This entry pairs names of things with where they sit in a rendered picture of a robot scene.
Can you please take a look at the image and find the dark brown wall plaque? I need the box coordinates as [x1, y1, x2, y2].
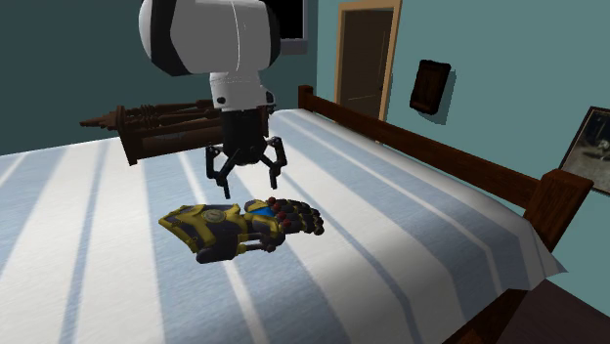
[409, 59, 453, 116]

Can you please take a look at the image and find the brown wooden spindle rack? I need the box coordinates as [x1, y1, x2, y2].
[78, 99, 279, 167]

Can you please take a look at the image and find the yellow and black gauntlet glove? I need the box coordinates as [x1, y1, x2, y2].
[157, 195, 327, 265]

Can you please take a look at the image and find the brown door with tan frame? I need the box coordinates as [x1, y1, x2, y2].
[333, 0, 404, 123]

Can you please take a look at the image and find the bed with striped cover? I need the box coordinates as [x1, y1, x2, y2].
[0, 84, 595, 344]

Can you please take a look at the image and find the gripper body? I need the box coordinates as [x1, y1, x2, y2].
[220, 107, 270, 166]

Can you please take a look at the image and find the dark framed wall picture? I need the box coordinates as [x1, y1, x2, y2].
[557, 106, 610, 197]

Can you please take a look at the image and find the dark window with grey frame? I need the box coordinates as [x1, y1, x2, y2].
[263, 0, 309, 57]

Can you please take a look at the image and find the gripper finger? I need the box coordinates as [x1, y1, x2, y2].
[204, 144, 240, 200]
[259, 136, 289, 192]

